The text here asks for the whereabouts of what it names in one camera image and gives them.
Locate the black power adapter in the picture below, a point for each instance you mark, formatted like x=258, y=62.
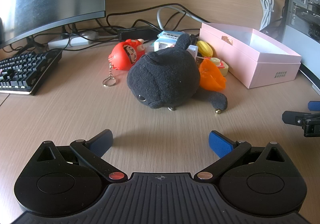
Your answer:
x=136, y=33

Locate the black mechanical keyboard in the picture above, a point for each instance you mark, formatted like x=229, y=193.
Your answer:
x=25, y=71

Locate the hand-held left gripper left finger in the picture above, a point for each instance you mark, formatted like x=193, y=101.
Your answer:
x=101, y=142

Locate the pink cardboard box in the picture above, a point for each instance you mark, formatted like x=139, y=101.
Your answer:
x=265, y=69

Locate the wooden desktop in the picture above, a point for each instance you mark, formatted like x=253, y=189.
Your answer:
x=75, y=114

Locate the yellow corn toy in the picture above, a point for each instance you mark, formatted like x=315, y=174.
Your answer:
x=205, y=49

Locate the blue white tissue pack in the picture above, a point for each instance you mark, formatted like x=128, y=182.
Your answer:
x=163, y=45

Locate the white power strip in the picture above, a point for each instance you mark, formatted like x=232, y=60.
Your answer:
x=75, y=40

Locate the orange toy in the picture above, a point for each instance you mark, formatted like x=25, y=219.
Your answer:
x=210, y=76

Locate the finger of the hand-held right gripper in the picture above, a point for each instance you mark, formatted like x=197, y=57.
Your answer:
x=296, y=117
x=314, y=106

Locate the black plush toy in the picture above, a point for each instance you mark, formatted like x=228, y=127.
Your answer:
x=162, y=76

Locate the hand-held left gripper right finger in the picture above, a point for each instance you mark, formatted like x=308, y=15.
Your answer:
x=221, y=144

